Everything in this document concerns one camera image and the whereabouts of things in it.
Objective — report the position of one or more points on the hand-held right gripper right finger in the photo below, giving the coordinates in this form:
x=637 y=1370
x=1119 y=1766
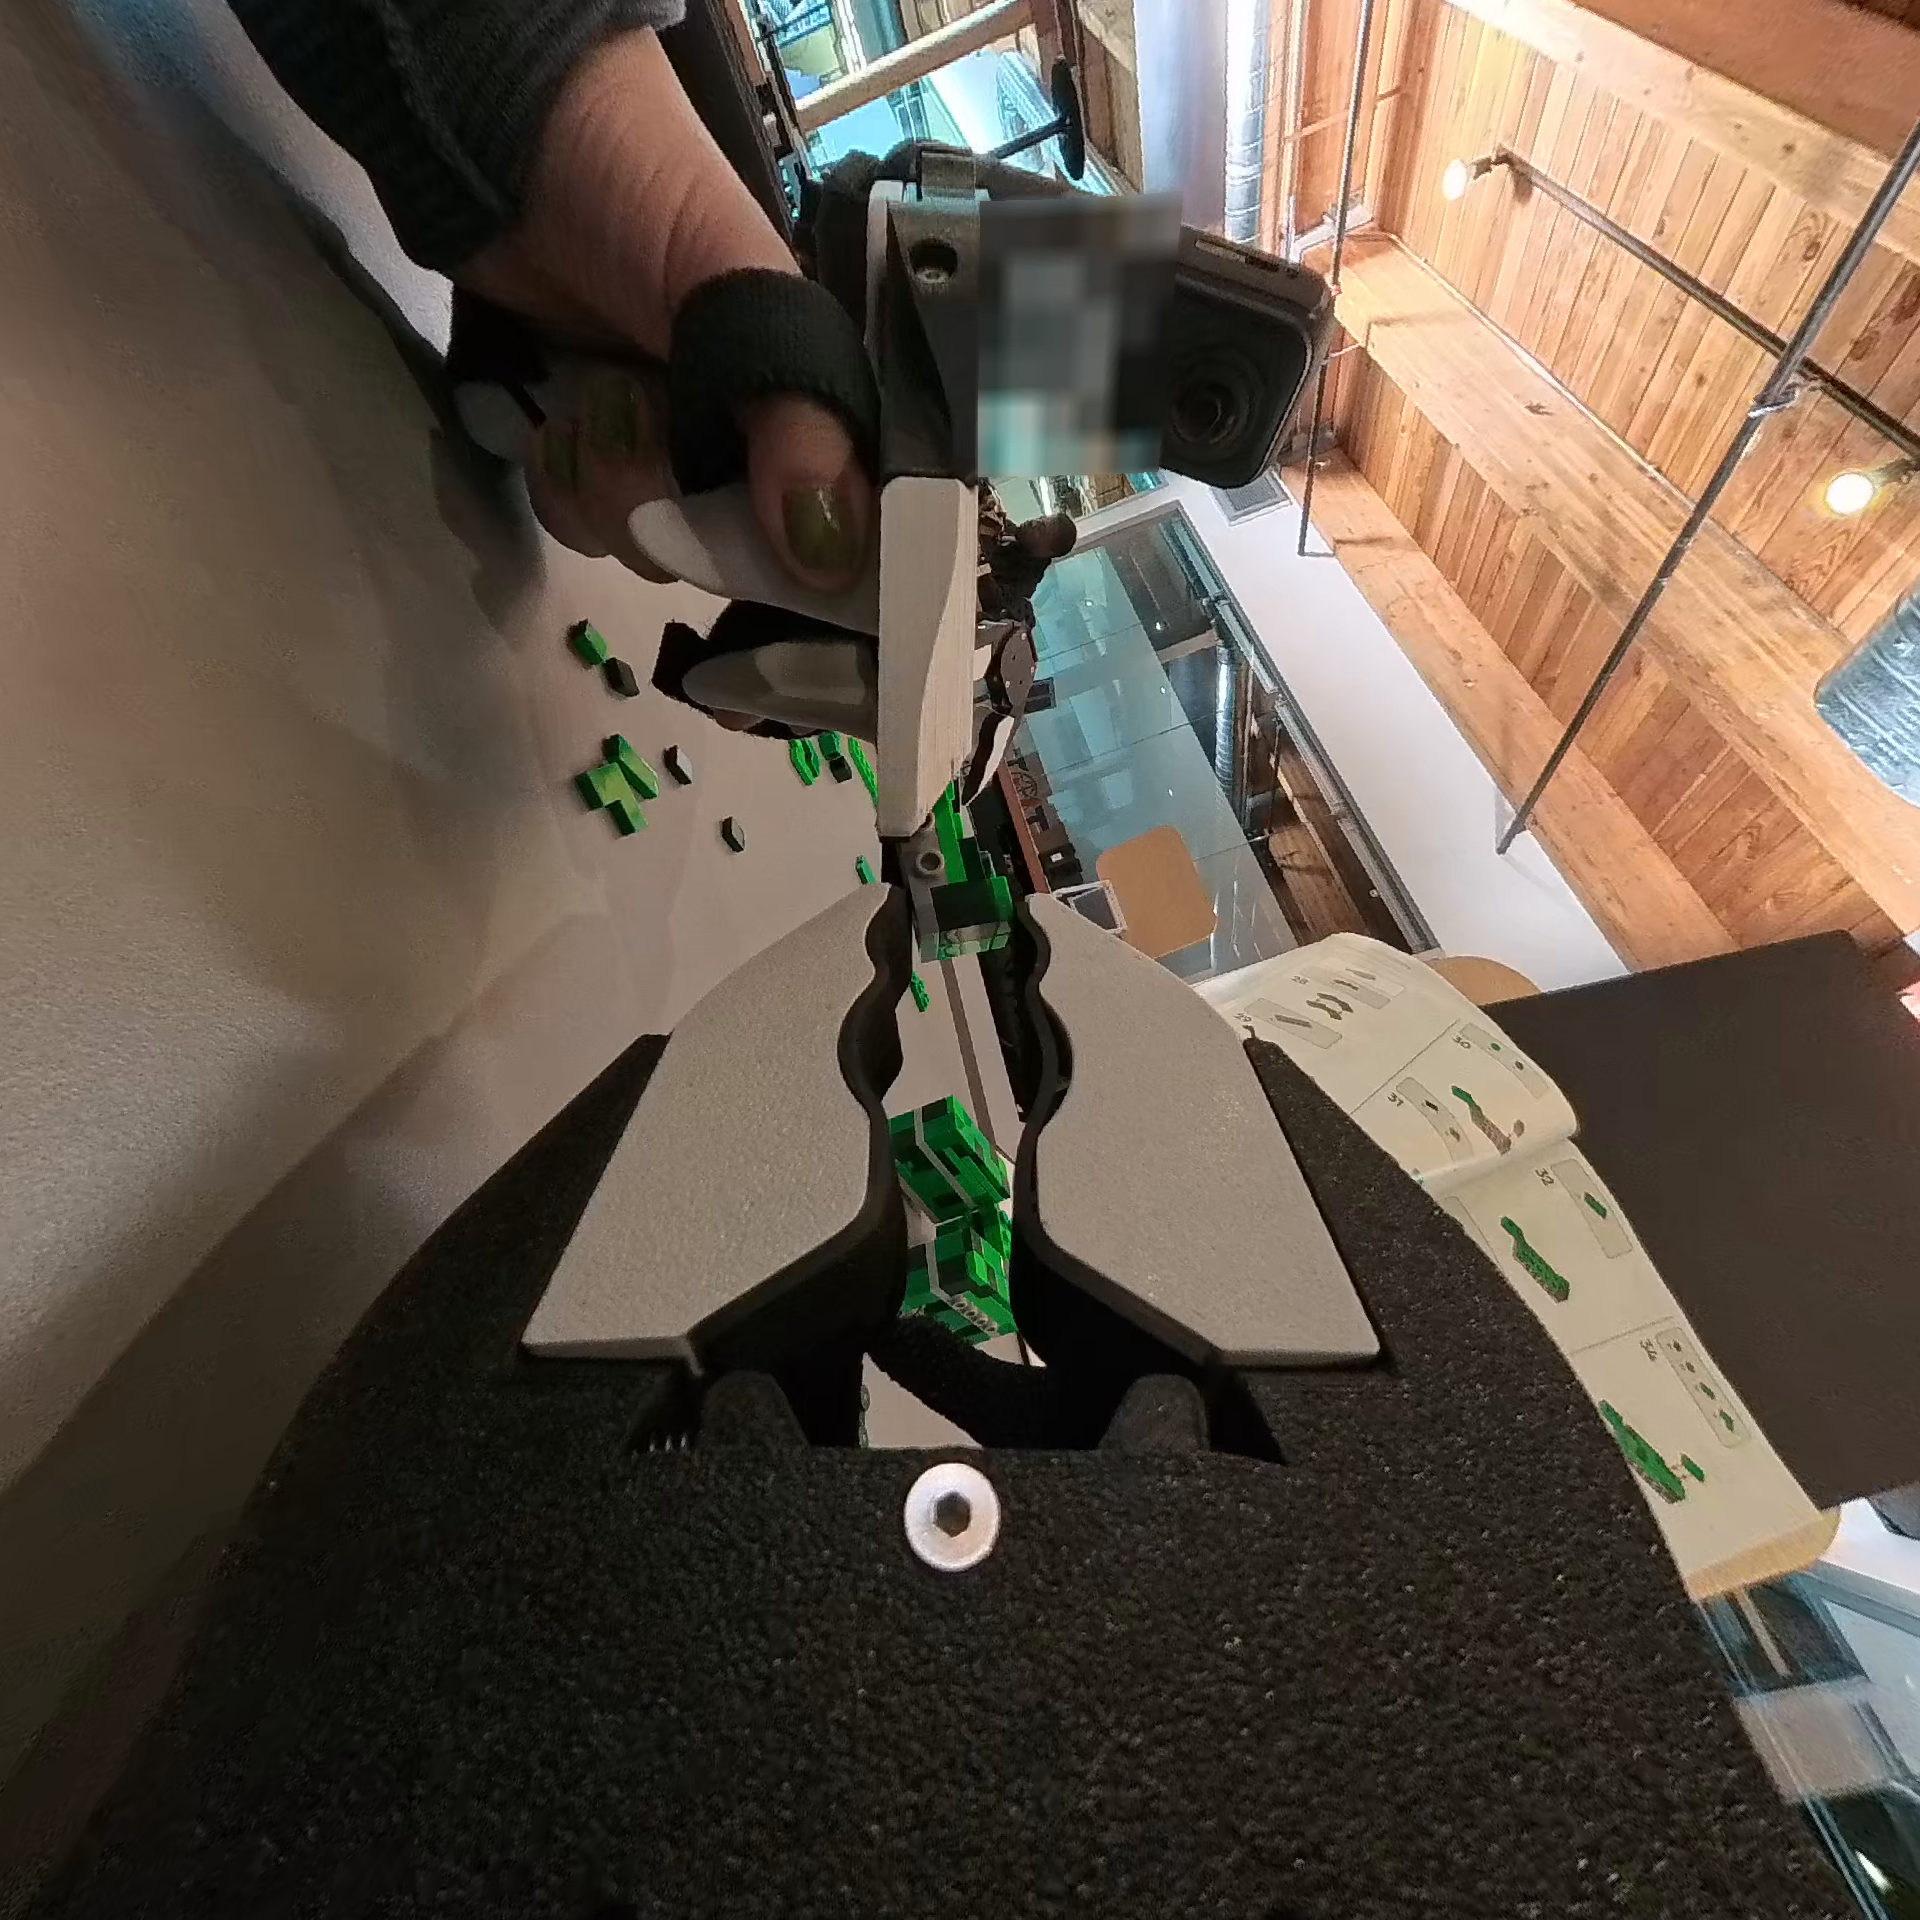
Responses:
x=1184 y=1184

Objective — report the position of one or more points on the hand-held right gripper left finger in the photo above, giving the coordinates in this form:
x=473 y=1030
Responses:
x=720 y=1171

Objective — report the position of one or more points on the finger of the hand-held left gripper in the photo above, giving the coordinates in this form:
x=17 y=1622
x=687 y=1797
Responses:
x=1001 y=698
x=921 y=646

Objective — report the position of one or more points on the green brick model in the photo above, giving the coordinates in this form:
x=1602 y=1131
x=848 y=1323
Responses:
x=944 y=1156

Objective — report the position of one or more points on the person's left forearm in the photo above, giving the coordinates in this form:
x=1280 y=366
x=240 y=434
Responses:
x=450 y=91

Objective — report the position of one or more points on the person's left hand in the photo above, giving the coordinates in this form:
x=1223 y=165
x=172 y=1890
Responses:
x=630 y=211

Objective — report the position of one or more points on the metal hanging rod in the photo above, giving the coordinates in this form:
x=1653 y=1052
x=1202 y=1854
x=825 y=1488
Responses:
x=1695 y=511
x=1336 y=270

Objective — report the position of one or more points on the orange chair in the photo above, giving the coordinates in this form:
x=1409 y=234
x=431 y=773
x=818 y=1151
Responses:
x=1478 y=979
x=1154 y=885

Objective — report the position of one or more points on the ceiling spot lamp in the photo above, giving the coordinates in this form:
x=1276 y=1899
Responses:
x=1455 y=176
x=1853 y=488

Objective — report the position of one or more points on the black stool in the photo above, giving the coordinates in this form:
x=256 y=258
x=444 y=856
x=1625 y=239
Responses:
x=1060 y=114

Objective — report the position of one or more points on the building instruction booklet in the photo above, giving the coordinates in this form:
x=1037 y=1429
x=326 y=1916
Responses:
x=1500 y=1118

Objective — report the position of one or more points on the scattered loose green bricks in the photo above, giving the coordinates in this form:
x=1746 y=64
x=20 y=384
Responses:
x=615 y=780

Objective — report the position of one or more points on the black ceiling pipe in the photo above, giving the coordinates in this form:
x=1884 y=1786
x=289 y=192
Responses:
x=1680 y=277

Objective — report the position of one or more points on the black flat board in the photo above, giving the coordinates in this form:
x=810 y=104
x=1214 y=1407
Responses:
x=1724 y=1171

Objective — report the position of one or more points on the black elongated object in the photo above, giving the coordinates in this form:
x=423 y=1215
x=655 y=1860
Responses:
x=735 y=76

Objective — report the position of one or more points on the silver ventilation duct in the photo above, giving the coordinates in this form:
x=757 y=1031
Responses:
x=1184 y=91

